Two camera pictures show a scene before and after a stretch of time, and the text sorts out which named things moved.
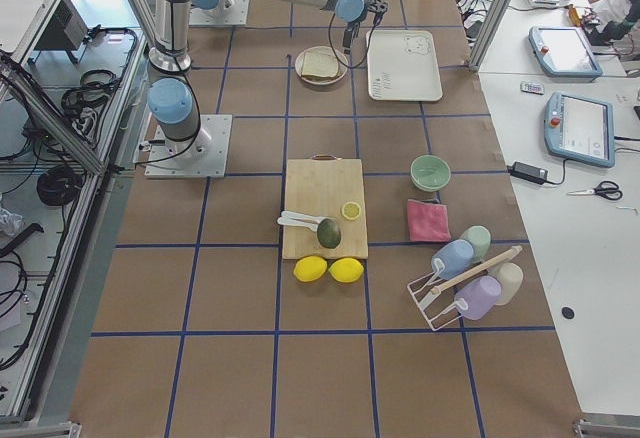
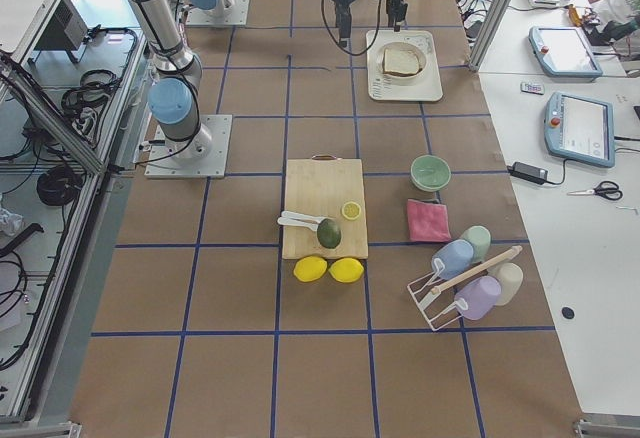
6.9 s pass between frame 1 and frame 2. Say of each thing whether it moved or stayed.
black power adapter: stayed
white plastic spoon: stayed
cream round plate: moved
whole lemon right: stayed
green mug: stayed
